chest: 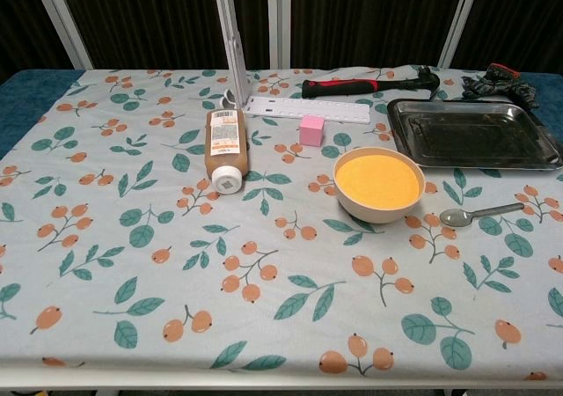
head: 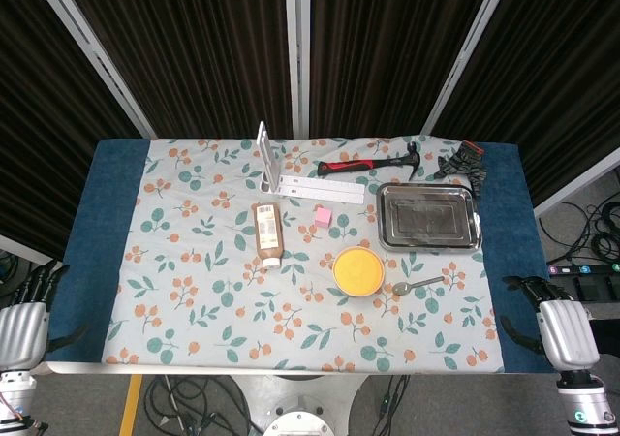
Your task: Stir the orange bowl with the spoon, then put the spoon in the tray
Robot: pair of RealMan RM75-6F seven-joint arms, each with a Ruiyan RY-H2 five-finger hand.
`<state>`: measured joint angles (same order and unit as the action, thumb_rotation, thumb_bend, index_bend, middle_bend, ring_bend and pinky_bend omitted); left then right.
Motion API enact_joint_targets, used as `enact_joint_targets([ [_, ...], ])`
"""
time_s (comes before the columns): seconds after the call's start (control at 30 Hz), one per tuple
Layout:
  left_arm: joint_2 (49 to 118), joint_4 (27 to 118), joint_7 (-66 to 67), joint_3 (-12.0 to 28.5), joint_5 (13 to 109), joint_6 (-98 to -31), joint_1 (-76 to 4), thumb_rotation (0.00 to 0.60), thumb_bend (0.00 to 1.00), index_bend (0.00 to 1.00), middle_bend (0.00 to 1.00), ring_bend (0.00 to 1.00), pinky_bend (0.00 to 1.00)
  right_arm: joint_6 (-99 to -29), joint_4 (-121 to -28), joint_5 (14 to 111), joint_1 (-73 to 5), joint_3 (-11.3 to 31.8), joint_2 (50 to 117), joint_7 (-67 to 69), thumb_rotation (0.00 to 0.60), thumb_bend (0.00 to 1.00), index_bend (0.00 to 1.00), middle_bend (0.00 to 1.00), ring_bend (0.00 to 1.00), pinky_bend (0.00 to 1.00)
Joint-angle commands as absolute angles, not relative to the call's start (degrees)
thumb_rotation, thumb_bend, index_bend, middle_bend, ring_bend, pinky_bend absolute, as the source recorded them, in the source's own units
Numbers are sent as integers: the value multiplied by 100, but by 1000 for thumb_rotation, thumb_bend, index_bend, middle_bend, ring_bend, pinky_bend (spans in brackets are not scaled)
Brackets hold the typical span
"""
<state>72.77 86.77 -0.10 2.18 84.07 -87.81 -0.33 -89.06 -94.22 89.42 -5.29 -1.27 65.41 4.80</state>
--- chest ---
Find silver spoon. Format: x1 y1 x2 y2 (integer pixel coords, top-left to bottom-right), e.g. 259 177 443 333
439 202 525 229

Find beige bowl with orange inside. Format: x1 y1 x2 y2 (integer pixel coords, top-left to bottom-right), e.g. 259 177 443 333
333 146 427 224

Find floral fruit print tablecloth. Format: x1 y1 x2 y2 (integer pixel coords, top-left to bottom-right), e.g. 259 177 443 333
0 65 563 378

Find rectangular metal tray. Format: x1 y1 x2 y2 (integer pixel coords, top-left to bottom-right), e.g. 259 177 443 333
386 98 563 172

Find pink cube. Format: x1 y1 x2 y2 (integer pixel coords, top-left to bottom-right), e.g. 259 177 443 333
299 114 327 146

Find brown bottle with white cap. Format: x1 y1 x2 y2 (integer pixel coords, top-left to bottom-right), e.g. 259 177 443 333
203 108 252 195

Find dark pleated partition panel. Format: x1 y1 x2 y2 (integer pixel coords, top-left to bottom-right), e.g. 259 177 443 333
457 0 563 83
55 0 269 70
289 0 463 70
0 0 74 84

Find black patterned work glove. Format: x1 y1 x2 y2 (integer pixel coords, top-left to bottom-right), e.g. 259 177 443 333
460 62 541 111

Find hammer with red black handle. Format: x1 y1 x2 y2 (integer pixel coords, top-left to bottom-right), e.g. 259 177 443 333
301 65 441 100

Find white perforated L-shaped bracket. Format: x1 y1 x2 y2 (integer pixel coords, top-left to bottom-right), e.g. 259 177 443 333
212 0 373 126

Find white partition frame post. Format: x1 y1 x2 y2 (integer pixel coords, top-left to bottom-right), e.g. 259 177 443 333
28 0 93 70
267 0 292 70
437 0 485 69

